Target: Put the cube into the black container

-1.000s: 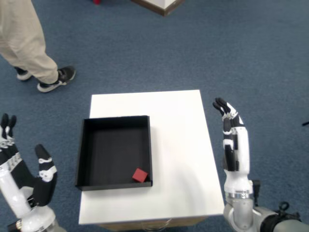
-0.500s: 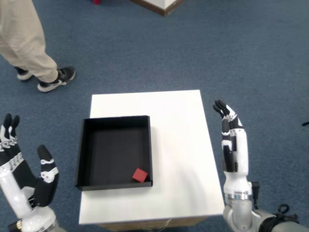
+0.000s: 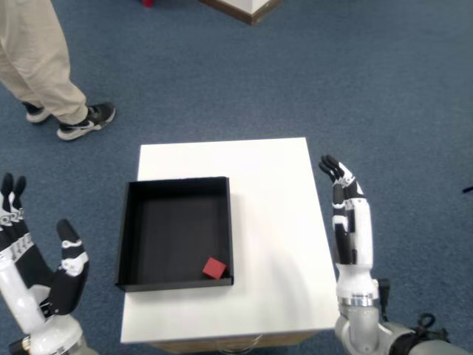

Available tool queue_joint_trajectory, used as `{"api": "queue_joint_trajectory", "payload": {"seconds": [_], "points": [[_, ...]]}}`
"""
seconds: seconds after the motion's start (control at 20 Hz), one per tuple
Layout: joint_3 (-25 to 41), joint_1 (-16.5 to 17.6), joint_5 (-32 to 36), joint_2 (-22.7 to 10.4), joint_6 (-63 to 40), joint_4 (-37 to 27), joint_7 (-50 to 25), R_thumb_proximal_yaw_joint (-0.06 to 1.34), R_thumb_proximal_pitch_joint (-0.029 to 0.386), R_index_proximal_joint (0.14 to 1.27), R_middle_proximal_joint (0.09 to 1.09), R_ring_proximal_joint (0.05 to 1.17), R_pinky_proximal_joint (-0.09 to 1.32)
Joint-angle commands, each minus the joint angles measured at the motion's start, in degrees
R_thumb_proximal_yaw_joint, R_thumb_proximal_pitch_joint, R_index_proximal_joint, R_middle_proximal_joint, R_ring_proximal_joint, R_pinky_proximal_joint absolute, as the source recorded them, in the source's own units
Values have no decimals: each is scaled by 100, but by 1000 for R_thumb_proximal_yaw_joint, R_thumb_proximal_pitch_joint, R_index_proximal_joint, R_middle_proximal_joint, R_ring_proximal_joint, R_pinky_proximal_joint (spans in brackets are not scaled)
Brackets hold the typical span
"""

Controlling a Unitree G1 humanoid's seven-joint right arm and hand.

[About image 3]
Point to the clear round container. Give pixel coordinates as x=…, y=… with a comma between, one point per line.
x=240, y=345

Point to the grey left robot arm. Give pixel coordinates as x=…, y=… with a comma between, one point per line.
x=88, y=349

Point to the black white sneaker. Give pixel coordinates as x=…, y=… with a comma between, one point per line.
x=36, y=114
x=83, y=125

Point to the beige trousers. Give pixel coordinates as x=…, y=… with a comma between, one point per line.
x=33, y=55

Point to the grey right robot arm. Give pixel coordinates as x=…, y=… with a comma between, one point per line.
x=362, y=329

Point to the small dark object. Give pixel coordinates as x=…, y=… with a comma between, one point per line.
x=468, y=189

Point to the black open box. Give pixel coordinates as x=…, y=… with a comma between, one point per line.
x=170, y=233

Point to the white platform with wooden base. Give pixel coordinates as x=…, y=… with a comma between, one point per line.
x=255, y=7

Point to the red cube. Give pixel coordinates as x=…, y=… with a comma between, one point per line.
x=213, y=268

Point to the small red object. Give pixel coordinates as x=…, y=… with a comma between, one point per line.
x=149, y=2

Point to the white table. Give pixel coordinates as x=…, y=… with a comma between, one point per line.
x=273, y=185

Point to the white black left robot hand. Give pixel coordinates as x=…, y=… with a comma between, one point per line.
x=18, y=296

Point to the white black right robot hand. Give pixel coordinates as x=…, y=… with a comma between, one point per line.
x=362, y=236

